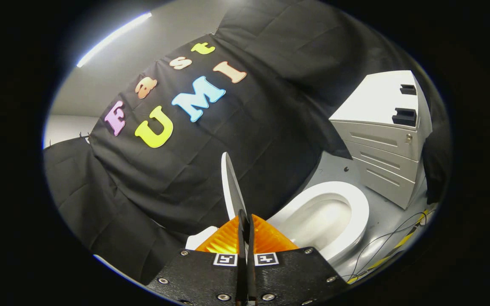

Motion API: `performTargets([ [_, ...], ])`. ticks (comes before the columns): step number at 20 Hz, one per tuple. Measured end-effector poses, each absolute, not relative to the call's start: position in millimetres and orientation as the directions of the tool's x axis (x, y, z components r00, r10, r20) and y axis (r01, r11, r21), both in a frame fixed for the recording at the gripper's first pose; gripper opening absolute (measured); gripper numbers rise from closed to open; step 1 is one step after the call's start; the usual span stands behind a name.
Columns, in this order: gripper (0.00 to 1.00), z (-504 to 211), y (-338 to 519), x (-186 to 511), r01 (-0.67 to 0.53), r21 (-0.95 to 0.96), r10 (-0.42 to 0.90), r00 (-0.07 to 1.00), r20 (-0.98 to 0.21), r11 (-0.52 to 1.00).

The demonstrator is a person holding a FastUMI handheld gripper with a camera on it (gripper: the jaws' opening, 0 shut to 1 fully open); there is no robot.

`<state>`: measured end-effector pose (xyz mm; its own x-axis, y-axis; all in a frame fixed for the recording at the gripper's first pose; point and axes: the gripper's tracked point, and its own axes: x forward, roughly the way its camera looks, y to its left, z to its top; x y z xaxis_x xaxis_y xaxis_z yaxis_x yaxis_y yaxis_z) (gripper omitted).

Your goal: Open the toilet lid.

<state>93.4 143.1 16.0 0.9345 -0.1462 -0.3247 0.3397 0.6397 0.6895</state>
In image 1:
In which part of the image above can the yellow black hazard tape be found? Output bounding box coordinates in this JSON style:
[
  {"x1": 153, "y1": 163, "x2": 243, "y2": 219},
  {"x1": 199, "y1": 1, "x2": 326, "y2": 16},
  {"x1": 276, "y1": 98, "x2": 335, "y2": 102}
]
[{"x1": 347, "y1": 210, "x2": 431, "y2": 284}]

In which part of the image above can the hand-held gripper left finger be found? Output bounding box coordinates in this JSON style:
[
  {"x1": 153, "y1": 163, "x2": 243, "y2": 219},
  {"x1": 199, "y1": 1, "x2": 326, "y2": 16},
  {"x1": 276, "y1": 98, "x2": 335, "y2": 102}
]
[{"x1": 147, "y1": 209, "x2": 246, "y2": 306}]

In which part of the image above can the black backdrop cloth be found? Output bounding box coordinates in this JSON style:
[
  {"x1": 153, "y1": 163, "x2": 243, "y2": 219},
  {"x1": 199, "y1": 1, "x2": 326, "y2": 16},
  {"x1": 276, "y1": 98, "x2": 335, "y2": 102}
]
[{"x1": 43, "y1": 0, "x2": 454, "y2": 285}]

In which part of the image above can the white drawer cabinet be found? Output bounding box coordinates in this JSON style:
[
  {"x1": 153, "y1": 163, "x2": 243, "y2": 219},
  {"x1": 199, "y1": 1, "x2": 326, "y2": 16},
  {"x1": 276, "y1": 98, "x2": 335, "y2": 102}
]
[{"x1": 329, "y1": 70, "x2": 433, "y2": 210}]

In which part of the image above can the black floor cable bundle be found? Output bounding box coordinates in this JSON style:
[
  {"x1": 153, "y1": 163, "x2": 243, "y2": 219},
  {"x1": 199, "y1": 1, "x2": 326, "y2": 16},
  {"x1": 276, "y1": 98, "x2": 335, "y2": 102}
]
[{"x1": 347, "y1": 208, "x2": 435, "y2": 283}]

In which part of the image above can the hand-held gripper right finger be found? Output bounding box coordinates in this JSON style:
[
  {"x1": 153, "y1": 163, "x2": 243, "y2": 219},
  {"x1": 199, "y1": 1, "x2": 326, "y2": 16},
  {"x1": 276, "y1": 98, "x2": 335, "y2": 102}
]
[{"x1": 246, "y1": 213, "x2": 349, "y2": 306}]

